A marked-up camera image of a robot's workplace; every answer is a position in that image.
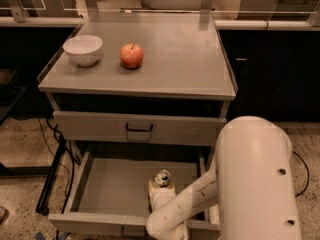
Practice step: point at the grey drawer cabinet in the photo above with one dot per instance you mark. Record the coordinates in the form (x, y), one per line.
(184, 73)

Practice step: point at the white ceramic bowl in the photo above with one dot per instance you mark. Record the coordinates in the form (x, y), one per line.
(84, 50)

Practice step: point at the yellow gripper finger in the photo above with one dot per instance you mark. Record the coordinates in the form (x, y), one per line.
(159, 196)

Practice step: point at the closed upper grey drawer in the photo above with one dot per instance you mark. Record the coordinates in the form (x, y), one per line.
(134, 128)

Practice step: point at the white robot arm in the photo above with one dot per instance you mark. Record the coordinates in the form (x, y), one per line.
(249, 180)

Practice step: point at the open middle grey drawer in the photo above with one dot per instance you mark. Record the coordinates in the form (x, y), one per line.
(110, 194)

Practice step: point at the red apple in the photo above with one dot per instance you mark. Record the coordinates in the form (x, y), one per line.
(131, 56)

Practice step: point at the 7up can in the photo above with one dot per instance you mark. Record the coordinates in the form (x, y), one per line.
(162, 179)

